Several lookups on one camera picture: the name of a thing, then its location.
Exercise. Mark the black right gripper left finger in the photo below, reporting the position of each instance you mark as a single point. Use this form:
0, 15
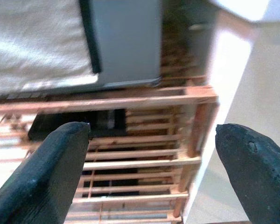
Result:
42, 177

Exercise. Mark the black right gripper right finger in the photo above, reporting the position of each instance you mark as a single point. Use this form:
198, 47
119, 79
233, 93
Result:
259, 177

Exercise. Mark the wooden slatted rack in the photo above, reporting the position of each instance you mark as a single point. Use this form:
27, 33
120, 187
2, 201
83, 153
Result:
135, 163

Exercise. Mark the black flat object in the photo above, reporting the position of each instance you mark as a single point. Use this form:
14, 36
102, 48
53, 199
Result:
60, 119

